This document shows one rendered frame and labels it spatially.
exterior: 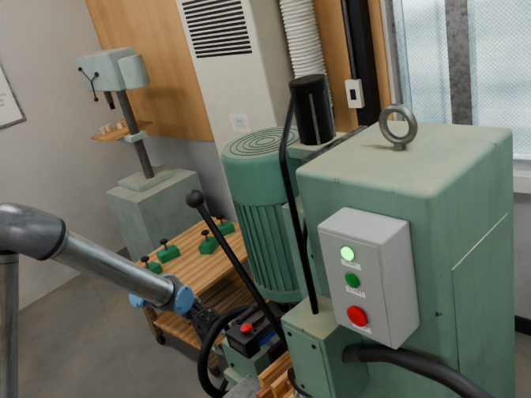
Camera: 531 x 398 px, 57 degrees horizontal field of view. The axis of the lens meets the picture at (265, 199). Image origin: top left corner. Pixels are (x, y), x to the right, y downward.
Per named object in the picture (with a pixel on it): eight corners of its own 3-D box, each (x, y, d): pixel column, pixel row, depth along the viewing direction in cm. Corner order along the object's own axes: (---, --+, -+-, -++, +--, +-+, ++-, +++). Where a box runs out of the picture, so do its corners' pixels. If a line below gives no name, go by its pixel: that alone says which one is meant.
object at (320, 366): (328, 358, 86) (313, 290, 80) (370, 381, 79) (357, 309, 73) (295, 389, 81) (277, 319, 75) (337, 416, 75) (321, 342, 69)
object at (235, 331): (257, 314, 132) (254, 298, 130) (286, 328, 125) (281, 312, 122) (221, 343, 125) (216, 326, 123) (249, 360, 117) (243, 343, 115)
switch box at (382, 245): (360, 300, 72) (344, 204, 65) (422, 324, 64) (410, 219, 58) (334, 324, 68) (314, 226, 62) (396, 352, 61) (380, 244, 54)
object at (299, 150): (325, 166, 87) (307, 72, 80) (360, 171, 81) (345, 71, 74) (294, 184, 83) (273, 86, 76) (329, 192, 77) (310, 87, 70)
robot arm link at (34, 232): (26, 194, 112) (201, 287, 162) (-2, 194, 119) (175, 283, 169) (2, 241, 108) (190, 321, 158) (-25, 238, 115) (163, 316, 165)
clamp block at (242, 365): (266, 335, 138) (259, 309, 134) (300, 354, 128) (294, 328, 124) (227, 367, 129) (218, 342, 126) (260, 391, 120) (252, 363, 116)
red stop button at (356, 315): (352, 318, 65) (348, 301, 63) (370, 327, 63) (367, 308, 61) (347, 323, 64) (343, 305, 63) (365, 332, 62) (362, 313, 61)
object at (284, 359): (318, 346, 125) (314, 326, 122) (323, 349, 124) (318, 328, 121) (263, 396, 114) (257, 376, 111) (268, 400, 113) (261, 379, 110)
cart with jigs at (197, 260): (230, 284, 323) (204, 199, 297) (295, 309, 285) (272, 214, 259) (151, 346, 283) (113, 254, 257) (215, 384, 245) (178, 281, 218)
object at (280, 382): (328, 353, 122) (324, 336, 120) (333, 355, 121) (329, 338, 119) (275, 403, 111) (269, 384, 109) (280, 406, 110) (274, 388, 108)
